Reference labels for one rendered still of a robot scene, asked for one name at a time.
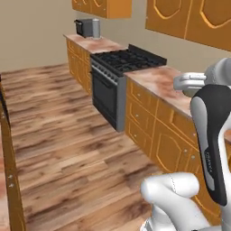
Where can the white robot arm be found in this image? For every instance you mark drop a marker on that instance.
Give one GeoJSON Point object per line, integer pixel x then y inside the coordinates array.
{"type": "Point", "coordinates": [173, 192]}

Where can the wide orange drawer front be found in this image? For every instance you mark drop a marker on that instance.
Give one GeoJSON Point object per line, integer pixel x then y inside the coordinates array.
{"type": "Point", "coordinates": [177, 120]}

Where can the orange wall cupboards large run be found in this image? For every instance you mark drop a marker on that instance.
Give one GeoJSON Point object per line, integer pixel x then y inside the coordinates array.
{"type": "Point", "coordinates": [192, 16]}

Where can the black and grey stove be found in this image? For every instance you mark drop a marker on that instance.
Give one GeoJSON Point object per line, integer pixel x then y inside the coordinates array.
{"type": "Point", "coordinates": [112, 90]}

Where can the grey toaster oven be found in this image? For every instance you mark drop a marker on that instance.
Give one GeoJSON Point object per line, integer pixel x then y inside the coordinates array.
{"type": "Point", "coordinates": [87, 28]}

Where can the orange island cupboard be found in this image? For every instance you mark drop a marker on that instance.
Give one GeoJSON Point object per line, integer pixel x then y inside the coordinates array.
{"type": "Point", "coordinates": [13, 177]}

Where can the orange wall cupboards small run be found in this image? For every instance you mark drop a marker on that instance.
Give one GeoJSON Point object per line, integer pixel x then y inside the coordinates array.
{"type": "Point", "coordinates": [106, 7]}

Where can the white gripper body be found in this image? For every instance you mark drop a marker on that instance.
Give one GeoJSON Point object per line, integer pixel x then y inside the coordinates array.
{"type": "Point", "coordinates": [189, 81]}

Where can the orange base cupboards short run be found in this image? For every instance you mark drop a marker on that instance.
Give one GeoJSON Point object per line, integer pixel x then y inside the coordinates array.
{"type": "Point", "coordinates": [77, 64]}

